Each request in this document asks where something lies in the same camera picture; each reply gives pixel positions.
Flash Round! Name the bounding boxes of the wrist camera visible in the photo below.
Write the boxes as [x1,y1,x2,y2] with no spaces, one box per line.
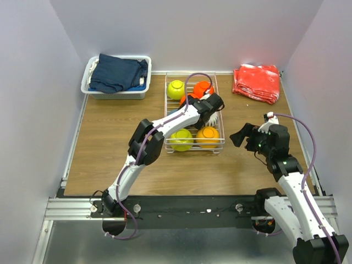
[200,86,215,100]
[258,112,279,134]

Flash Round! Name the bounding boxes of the blue bowl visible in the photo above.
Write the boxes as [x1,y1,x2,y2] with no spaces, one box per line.
[167,109,179,116]

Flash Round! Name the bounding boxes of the yellow orange bowl front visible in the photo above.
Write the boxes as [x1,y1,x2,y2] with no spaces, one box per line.
[196,126,220,149]

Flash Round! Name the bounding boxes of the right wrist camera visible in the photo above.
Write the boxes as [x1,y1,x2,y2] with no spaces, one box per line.
[258,112,279,134]

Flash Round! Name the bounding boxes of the white black striped bowl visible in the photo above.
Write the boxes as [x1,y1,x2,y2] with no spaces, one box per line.
[204,112,218,127]

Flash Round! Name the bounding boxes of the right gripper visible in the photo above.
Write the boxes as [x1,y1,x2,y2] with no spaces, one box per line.
[230,122,274,157]

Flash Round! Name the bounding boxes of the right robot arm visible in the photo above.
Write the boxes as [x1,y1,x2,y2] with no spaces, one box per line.
[230,122,349,263]

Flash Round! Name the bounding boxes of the white plastic laundry basket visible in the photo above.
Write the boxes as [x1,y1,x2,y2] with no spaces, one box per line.
[80,55,152,100]

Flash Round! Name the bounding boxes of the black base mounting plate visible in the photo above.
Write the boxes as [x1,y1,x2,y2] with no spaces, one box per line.
[91,195,270,230]

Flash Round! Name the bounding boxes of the lime green bowl front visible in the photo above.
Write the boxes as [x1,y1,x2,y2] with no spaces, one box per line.
[169,128,194,152]

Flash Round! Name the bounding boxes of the dark blue jeans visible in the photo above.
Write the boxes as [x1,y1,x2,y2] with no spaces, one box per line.
[89,53,148,94]

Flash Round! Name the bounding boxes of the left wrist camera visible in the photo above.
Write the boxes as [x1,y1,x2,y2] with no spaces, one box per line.
[200,86,215,100]

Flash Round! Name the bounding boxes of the white wire dish rack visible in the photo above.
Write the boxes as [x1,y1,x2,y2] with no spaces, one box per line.
[164,71,225,154]

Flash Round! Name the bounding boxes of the blue cloth in basket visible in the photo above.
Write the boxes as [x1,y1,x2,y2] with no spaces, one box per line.
[127,84,146,92]

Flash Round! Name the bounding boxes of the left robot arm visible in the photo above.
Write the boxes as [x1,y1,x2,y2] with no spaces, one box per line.
[91,93,224,217]

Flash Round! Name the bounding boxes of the lime green bowl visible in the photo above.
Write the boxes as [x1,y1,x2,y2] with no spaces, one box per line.
[169,128,194,152]
[167,80,185,100]

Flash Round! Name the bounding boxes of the aluminium frame rail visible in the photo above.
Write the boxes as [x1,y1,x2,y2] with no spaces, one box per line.
[44,198,91,221]

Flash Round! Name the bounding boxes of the white cloth in basket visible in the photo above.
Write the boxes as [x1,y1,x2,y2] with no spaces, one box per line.
[86,58,99,84]

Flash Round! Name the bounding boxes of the red white folded towel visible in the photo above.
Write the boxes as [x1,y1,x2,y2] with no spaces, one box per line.
[232,64,280,105]

